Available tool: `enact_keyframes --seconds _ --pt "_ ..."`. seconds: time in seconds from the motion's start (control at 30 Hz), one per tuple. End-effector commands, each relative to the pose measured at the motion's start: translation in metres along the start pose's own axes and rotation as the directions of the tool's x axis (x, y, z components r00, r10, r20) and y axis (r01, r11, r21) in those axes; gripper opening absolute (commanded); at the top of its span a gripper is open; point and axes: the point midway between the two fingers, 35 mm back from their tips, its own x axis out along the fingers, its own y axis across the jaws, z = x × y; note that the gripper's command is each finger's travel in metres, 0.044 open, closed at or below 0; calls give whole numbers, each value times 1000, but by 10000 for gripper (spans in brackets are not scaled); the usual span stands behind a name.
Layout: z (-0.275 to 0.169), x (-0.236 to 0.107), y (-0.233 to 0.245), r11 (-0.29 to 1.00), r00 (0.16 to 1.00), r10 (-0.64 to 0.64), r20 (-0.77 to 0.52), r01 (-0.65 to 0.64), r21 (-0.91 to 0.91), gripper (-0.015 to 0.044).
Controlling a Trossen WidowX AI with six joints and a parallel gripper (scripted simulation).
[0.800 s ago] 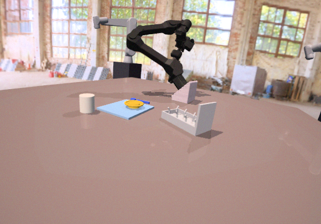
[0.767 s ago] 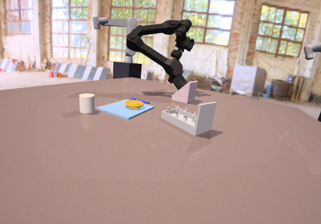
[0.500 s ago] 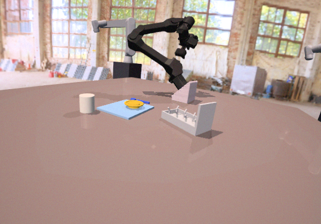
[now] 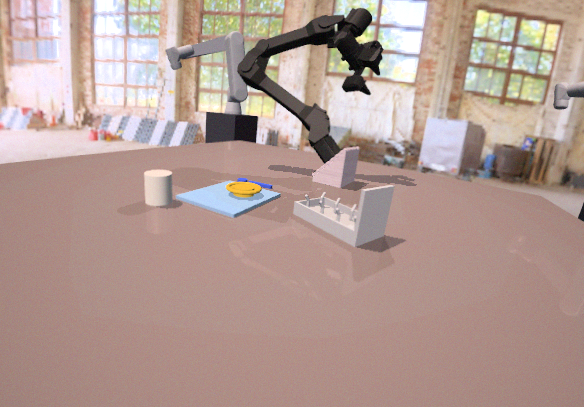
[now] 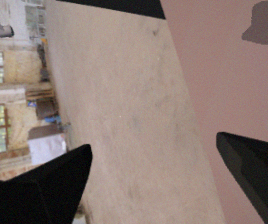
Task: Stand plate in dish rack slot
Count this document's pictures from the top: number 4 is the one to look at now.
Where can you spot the yellow plate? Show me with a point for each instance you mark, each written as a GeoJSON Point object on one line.
{"type": "Point", "coordinates": [243, 189]}

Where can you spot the light blue flat mat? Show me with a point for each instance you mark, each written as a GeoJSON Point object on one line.
{"type": "Point", "coordinates": [218, 199]}

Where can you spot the cream cylinder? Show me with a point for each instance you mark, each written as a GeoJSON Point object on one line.
{"type": "Point", "coordinates": [158, 187]}

